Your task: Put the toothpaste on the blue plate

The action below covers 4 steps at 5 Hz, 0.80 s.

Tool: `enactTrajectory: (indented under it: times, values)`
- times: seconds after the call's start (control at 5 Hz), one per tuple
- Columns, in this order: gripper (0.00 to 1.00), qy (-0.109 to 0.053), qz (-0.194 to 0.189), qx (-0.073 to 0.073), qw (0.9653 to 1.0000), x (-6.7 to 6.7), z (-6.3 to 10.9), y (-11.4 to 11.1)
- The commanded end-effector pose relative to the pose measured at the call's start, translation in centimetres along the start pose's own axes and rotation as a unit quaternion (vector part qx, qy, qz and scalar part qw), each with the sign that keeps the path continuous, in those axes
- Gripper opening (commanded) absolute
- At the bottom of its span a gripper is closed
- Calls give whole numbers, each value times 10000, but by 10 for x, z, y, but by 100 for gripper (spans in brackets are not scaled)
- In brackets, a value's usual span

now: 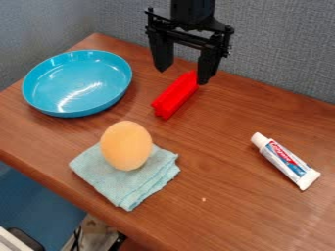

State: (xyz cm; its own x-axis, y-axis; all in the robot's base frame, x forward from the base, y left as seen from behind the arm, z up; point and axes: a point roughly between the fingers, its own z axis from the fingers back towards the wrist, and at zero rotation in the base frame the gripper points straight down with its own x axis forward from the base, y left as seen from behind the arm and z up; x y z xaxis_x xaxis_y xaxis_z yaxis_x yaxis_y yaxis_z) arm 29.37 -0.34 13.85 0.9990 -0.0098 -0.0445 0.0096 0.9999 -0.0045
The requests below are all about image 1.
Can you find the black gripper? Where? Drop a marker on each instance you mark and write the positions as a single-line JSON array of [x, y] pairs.
[[190, 25]]

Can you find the white toothpaste tube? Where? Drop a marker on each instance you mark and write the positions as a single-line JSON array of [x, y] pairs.
[[300, 173]]

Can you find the blue plate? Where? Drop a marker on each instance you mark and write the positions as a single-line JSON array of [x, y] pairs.
[[78, 83]]

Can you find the red plastic block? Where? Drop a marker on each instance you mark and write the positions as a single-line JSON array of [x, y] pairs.
[[175, 95]]

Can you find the orange egg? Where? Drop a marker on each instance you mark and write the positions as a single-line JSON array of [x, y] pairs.
[[126, 145]]

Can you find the light blue folded cloth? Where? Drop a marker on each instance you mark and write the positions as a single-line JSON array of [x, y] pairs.
[[126, 188]]

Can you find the grey object under table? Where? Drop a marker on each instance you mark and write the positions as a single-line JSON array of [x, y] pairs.
[[94, 236]]

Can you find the white black object bottom left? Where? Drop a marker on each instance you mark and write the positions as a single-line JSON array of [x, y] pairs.
[[16, 241]]

